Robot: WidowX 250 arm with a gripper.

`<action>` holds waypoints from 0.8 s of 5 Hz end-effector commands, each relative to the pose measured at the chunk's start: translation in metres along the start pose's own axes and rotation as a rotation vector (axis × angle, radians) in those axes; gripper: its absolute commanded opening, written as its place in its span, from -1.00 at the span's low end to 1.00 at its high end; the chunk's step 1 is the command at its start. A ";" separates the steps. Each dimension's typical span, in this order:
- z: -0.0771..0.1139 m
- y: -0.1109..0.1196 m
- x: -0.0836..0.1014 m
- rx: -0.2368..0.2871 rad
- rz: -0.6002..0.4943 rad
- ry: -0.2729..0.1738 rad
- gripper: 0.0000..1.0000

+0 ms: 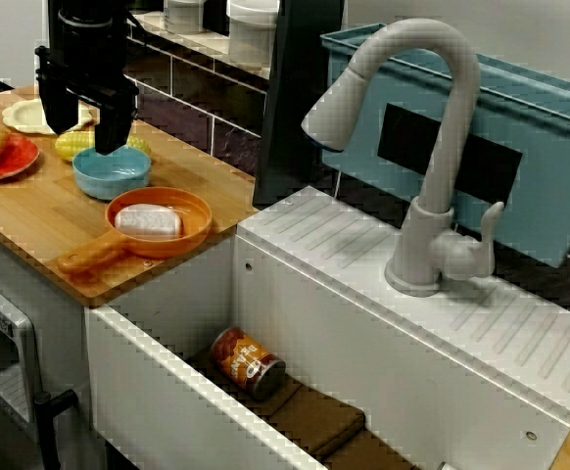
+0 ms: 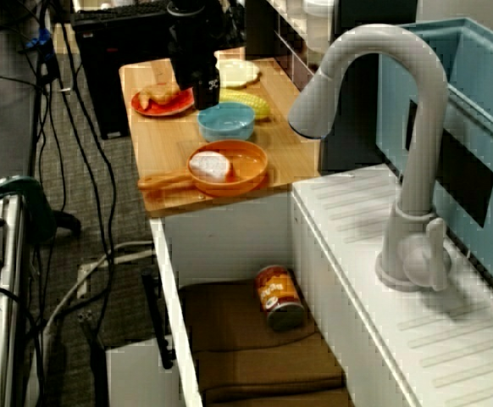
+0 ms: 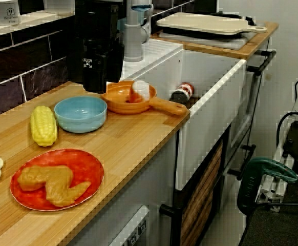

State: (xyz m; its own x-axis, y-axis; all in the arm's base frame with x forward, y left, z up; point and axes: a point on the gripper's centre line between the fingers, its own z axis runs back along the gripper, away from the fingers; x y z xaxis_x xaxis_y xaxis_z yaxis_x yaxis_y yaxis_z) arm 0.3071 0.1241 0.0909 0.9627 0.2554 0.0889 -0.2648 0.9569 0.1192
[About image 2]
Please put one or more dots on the yellow toy corn cob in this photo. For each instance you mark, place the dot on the yellow toy corn cob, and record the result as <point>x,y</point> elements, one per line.
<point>250,104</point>

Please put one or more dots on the aluminium extrusion frame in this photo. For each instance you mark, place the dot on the aluminium extrusion frame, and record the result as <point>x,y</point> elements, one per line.
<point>7,297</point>

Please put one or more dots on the long wooden countertop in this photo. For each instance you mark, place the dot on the long wooden countertop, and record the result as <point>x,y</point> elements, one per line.
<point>166,140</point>

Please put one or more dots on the orange beans can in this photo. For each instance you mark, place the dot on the orange beans can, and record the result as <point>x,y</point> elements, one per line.
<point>278,292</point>

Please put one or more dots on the cream scalloped plate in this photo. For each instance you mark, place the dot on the cream scalloped plate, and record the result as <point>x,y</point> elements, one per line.
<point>238,74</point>

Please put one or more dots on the white kitchen cabinet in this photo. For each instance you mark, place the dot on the white kitchen cabinet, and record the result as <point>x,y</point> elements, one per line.
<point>145,373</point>

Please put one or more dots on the green clamp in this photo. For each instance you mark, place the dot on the green clamp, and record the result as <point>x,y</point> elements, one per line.
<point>39,203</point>

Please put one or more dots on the light blue bowl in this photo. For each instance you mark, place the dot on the light blue bowl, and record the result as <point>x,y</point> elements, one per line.
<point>225,123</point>

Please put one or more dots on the grey toy faucet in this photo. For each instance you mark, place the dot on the grey toy faucet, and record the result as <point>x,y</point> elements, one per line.
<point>420,127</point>

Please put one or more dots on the black equipment box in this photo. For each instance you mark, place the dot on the black equipment box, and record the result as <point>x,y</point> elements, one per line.
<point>111,85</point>

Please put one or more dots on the white sink basin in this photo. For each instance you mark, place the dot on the white sink basin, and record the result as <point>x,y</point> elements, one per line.
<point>356,254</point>

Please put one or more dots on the black upright panel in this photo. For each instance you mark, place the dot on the black upright panel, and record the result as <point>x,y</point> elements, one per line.
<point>263,29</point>

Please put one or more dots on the brown toy chicken wing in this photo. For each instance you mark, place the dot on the brown toy chicken wing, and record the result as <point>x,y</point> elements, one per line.
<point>162,94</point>

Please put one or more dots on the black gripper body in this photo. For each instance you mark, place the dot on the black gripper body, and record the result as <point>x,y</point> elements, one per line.
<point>193,46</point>

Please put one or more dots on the plain white canister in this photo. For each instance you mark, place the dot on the plain white canister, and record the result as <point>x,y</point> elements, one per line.
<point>318,25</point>

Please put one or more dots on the dark tile backsplash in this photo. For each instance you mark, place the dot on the dark tile backsplash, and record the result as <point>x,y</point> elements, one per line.
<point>289,51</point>

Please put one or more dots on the black keyboard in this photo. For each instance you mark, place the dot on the black keyboard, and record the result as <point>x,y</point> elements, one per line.
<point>119,12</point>

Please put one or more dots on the teal plastic bin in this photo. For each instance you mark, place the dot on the teal plastic bin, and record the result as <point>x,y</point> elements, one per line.
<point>392,106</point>

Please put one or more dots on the black rectangular label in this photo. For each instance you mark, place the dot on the black rectangular label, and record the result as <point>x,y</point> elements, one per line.
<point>462,186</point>

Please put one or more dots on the brown cloth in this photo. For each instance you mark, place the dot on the brown cloth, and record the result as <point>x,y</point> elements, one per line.
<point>250,360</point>

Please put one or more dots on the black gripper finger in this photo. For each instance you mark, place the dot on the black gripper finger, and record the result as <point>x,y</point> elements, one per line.
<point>186,81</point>
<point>206,93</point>

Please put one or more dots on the red plate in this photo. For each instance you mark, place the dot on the red plate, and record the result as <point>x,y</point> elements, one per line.
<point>162,109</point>

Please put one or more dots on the salmon sushi toy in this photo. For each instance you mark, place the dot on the salmon sushi toy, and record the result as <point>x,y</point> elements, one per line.
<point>208,165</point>

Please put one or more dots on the orange toy frying pan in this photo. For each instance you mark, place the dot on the orange toy frying pan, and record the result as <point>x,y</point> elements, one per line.
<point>250,169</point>

